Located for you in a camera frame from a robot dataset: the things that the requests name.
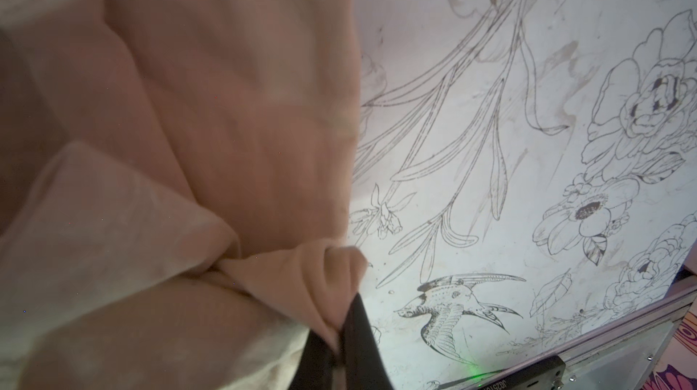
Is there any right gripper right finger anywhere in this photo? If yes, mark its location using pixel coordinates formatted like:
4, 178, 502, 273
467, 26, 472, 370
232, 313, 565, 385
341, 294, 393, 390

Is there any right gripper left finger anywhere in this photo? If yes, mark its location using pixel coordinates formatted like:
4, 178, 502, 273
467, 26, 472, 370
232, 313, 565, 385
288, 331, 337, 390

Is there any beige t-shirt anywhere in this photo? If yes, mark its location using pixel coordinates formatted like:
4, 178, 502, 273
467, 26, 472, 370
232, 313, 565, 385
1, 0, 367, 389

